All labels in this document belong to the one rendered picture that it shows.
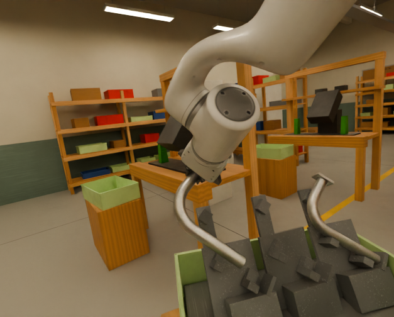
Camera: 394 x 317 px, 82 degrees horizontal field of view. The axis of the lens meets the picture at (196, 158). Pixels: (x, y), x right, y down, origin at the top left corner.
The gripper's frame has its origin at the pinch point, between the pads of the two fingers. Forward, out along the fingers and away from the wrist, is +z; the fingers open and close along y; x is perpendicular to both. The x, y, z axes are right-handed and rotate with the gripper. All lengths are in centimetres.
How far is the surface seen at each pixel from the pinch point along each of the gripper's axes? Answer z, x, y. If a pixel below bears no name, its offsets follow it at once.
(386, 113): 484, -821, -364
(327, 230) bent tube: 3.3, -12.3, -40.0
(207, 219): 9.6, 5.5, -10.4
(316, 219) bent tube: 3.5, -13.3, -36.0
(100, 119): 427, -132, 279
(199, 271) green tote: 27.5, 16.7, -20.2
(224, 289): 12.1, 17.3, -25.7
